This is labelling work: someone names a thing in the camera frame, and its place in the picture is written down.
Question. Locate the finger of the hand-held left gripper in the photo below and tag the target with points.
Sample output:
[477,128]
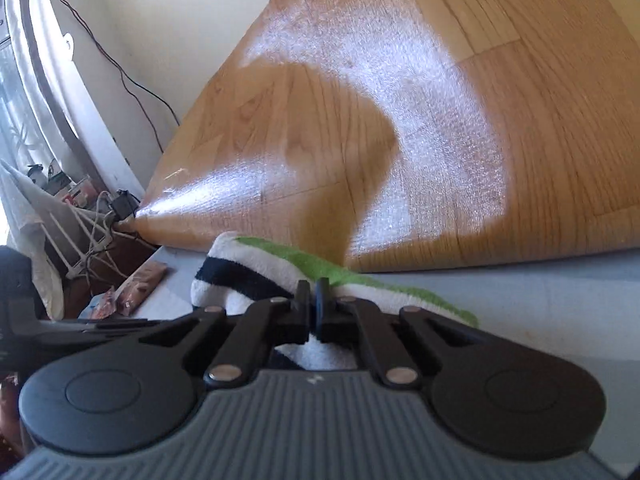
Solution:
[100,330]

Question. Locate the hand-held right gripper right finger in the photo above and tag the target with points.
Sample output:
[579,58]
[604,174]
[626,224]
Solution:
[322,310]

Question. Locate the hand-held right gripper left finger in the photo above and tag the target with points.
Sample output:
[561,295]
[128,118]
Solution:
[302,310]

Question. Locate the green navy white striped garment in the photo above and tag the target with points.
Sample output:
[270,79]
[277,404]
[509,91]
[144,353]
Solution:
[250,272]

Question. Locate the small pink packet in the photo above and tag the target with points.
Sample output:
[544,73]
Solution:
[104,305]

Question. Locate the white cloth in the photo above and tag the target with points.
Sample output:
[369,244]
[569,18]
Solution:
[30,240]

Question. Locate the white drying rack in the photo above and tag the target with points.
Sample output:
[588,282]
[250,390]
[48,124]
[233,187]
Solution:
[75,235]

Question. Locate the black power adapter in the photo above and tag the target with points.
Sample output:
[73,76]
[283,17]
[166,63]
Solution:
[124,205]

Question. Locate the white curtain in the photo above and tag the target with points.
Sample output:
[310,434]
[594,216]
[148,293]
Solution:
[37,60]

